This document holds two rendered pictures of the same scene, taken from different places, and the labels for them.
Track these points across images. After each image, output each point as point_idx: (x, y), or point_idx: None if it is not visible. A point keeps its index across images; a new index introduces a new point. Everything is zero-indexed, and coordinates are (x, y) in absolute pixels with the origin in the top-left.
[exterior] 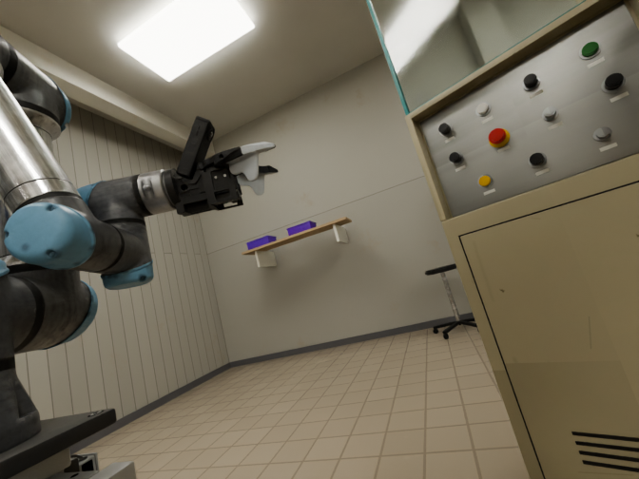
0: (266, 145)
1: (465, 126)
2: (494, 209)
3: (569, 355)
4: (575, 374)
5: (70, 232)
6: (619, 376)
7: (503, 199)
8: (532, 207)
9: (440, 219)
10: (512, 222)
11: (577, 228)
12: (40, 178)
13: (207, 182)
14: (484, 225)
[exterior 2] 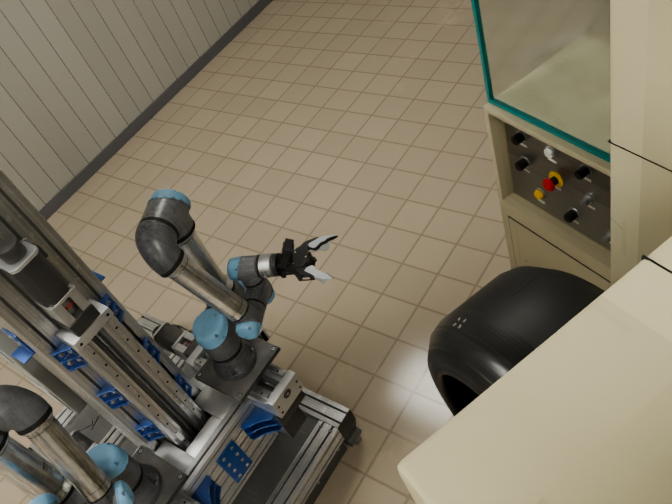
0: (328, 279)
1: (536, 148)
2: (533, 223)
3: None
4: None
5: (258, 333)
6: None
7: (548, 212)
8: (553, 242)
9: (498, 196)
10: (539, 239)
11: (570, 270)
12: (236, 312)
13: (296, 274)
14: (525, 225)
